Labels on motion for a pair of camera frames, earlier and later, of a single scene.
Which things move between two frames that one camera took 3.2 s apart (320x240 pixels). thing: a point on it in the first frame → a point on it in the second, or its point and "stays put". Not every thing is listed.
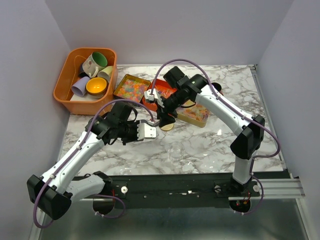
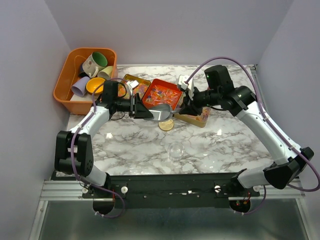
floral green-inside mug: (95, 62) stays put
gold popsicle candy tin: (195, 115) stays put
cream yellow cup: (106, 73) stays put
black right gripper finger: (166, 115) → (191, 110)
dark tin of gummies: (132, 87) stays put
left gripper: (139, 127) → (137, 109)
